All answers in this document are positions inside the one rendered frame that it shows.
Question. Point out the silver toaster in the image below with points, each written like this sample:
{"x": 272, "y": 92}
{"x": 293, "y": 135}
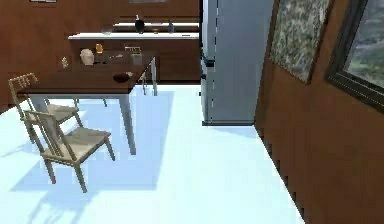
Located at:
{"x": 135, "y": 56}

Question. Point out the dark brown dining table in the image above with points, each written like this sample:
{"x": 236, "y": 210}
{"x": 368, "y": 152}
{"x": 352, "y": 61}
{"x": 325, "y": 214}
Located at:
{"x": 83, "y": 81}

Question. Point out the dark brown bowl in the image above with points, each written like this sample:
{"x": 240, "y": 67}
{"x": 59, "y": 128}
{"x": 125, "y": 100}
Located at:
{"x": 121, "y": 77}

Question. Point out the white round jar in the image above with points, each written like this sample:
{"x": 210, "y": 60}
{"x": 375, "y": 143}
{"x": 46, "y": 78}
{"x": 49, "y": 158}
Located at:
{"x": 87, "y": 56}

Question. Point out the green patterned wall picture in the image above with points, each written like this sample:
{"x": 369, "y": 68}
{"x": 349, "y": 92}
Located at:
{"x": 298, "y": 36}

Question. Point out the black bottle white cap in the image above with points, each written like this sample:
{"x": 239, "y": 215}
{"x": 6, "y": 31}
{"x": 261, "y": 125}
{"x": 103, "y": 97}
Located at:
{"x": 139, "y": 25}

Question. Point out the small blue bottle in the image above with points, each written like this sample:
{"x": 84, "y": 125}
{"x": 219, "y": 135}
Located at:
{"x": 171, "y": 27}

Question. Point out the grey fridge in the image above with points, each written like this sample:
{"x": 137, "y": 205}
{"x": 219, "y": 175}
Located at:
{"x": 233, "y": 63}

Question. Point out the amber glass cup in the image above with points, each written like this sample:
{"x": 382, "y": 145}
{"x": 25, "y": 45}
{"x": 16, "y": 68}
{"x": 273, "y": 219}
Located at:
{"x": 99, "y": 48}

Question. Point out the brown kitchen counter white top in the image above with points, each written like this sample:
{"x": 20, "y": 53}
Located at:
{"x": 160, "y": 50}

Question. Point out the clear glass bowl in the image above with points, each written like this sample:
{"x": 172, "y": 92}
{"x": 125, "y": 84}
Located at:
{"x": 106, "y": 31}

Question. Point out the dark framed window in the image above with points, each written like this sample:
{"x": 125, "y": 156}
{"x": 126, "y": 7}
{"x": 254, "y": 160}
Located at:
{"x": 361, "y": 50}

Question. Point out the light wooden chair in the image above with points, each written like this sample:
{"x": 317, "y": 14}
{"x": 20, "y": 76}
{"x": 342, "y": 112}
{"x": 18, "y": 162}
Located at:
{"x": 71, "y": 141}
{"x": 55, "y": 111}

